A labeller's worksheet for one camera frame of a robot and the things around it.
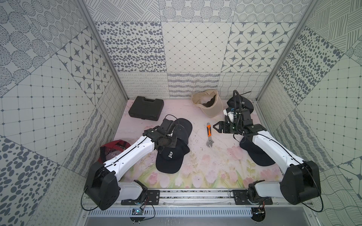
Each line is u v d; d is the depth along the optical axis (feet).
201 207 2.35
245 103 3.40
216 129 2.61
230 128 2.39
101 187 1.30
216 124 2.59
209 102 3.80
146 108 3.56
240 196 2.45
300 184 1.34
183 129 3.12
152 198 2.41
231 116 2.51
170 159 2.72
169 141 2.40
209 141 3.13
